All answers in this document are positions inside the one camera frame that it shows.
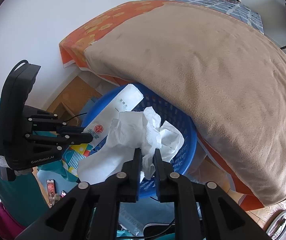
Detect long white snack wrapper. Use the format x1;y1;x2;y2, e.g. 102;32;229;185
62;83;145;178

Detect white tissue paper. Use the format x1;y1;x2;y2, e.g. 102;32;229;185
77;106;184;184

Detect blue plastic trash basket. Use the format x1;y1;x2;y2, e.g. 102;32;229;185
77;83;197;198

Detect smartphone on floor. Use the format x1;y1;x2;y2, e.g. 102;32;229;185
46;179;56;199

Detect teal trousers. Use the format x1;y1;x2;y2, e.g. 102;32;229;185
0;97;80;228

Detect orange floral bed sheet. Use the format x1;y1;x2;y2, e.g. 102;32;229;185
59;0;263;211

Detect white slipper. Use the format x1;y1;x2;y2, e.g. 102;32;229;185
266;210;286;240

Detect beige fleece blanket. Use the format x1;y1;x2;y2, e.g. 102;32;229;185
84;1;286;206

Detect blue checkered mattress sheet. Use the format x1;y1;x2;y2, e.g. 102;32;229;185
165;0;264;34

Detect black cable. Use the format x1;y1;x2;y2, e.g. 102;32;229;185
63;112;89;126

